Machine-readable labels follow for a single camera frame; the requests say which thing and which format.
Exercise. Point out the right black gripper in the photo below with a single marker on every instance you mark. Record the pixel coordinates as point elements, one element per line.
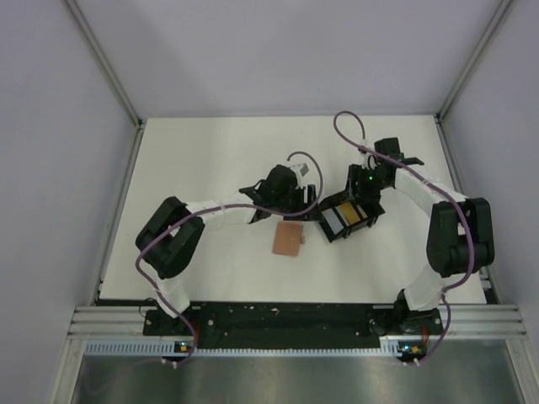
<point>355,187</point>

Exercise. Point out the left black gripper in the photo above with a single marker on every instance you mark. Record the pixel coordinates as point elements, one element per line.
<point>298,190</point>

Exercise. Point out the black plastic card box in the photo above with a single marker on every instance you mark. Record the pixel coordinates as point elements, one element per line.
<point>373,210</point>

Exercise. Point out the brown leather card holder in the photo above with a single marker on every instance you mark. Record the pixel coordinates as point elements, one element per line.
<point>288,239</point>

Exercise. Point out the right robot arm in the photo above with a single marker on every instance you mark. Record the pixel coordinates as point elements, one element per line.
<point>460,238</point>

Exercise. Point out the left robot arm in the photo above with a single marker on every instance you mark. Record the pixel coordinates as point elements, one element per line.
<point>168,241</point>

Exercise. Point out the gold credit card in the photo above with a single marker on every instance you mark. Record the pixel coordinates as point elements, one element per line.
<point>352,213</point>

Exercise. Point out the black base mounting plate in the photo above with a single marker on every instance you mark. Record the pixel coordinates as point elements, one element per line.
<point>292,325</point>

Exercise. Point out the shiny metal sheet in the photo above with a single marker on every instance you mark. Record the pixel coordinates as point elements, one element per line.
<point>459,372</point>

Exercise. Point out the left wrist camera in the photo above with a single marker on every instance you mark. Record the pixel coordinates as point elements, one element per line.
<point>300,169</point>

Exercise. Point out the grey slotted cable duct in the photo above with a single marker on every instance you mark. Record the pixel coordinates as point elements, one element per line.
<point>164,348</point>

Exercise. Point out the aluminium front rail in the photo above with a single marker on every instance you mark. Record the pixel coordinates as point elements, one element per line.
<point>467,322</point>

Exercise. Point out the right aluminium frame post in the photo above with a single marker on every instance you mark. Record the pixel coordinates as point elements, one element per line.
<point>501,13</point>

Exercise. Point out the aluminium frame post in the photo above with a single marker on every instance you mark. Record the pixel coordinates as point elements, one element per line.
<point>102,61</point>
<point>501,13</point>

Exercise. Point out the left aluminium frame post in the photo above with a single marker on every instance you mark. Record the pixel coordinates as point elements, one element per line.
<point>102,61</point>

